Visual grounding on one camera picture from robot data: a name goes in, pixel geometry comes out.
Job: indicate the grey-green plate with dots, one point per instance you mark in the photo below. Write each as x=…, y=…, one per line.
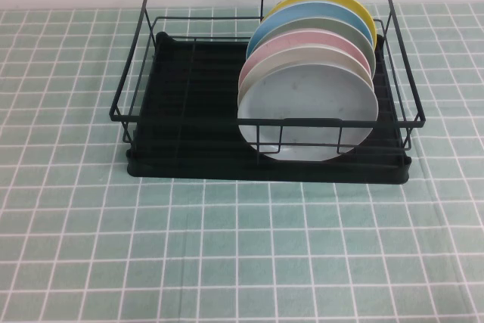
x=329, y=30

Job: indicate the green checked tablecloth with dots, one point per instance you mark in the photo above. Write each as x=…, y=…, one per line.
x=242, y=255

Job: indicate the blue plate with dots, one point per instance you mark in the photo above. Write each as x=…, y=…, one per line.
x=314, y=14

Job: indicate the white plate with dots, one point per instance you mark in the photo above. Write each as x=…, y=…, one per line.
x=306, y=100

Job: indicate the pink plate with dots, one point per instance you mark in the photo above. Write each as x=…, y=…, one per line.
x=302, y=43

